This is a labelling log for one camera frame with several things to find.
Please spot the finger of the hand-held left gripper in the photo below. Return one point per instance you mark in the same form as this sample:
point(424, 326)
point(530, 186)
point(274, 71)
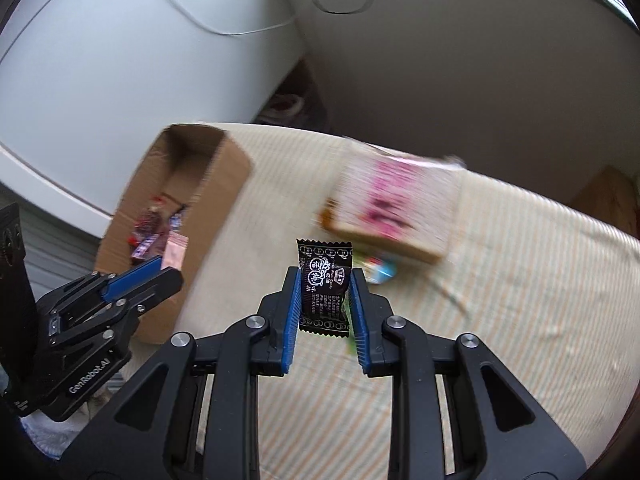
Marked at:
point(135, 279)
point(155, 292)

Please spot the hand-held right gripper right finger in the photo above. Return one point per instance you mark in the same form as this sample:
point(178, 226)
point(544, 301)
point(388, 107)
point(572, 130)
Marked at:
point(359, 320)

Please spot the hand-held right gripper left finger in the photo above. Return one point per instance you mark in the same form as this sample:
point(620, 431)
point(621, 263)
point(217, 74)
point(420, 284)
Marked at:
point(290, 320)

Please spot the green pastry packet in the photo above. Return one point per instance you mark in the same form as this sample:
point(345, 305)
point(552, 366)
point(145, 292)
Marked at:
point(353, 343)

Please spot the black candy packet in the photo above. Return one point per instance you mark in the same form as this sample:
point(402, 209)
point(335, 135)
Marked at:
point(322, 285)

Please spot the red-edged brown cake packet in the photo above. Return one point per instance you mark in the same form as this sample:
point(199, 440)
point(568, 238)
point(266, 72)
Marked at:
point(150, 220)

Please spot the brown cardboard box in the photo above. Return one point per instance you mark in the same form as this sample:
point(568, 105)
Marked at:
point(220, 195)

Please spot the yellow jelly cup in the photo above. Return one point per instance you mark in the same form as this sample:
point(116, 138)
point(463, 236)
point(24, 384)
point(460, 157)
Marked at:
point(380, 270)

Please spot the sliced bread packet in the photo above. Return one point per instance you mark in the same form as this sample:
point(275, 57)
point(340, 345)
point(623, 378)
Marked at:
point(395, 205)

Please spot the striped tablecloth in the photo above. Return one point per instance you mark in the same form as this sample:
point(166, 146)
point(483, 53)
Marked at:
point(500, 335)

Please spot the white door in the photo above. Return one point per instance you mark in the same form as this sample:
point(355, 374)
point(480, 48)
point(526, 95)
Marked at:
point(100, 85)

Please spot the pale shoe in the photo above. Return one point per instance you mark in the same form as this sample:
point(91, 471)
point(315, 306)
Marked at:
point(285, 104)

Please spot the brown wooden furniture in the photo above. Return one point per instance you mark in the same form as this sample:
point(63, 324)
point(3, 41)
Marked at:
point(610, 200)

